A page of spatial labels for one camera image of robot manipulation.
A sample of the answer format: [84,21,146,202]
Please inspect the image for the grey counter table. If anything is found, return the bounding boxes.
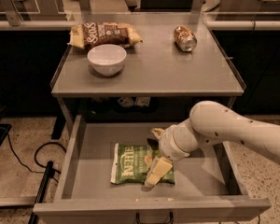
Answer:
[52,12,245,126]

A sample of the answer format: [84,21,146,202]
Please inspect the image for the green jalapeno chip bag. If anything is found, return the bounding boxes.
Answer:
[111,143,175,185]

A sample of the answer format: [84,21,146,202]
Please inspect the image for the white ceramic bowl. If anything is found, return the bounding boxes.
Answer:
[87,44,127,77]

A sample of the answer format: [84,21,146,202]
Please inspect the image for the white horizontal rail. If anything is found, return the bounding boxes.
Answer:
[0,20,280,32]

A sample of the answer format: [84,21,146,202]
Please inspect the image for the open grey drawer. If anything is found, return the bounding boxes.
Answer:
[34,117,271,224]

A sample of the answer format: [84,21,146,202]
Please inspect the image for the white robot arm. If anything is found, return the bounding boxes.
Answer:
[145,101,280,188]

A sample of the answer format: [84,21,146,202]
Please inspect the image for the black drawer handle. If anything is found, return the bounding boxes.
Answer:
[135,212,174,224]

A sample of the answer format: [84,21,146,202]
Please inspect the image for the black floor power strip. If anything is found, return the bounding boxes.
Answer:
[28,161,53,224]

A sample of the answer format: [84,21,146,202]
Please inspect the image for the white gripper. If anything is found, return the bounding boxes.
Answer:
[145,125,189,188]

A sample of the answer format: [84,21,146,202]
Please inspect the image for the brown Sensible chip bag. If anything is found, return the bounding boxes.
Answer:
[69,22,142,50]

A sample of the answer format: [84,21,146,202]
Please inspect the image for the black floor cable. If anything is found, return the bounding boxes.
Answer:
[0,124,67,184]

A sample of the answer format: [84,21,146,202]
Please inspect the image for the gold soda can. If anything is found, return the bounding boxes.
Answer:
[174,25,197,52]

